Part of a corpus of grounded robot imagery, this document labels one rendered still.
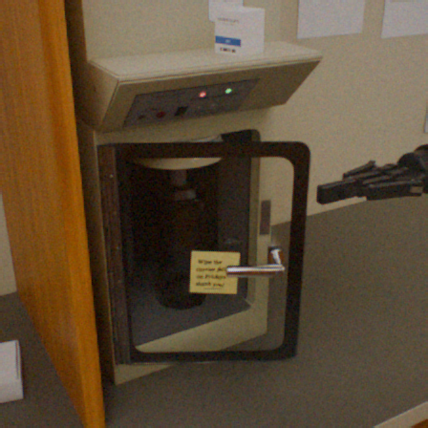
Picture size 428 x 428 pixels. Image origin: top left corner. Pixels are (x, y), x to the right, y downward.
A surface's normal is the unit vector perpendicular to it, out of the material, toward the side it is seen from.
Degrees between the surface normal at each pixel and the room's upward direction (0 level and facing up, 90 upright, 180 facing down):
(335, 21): 90
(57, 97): 90
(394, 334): 0
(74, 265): 90
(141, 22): 90
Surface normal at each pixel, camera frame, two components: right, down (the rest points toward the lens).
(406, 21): 0.49, 0.37
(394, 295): 0.00, -0.90
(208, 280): 0.04, 0.43
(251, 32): 0.74, 0.29
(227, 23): -0.67, 0.32
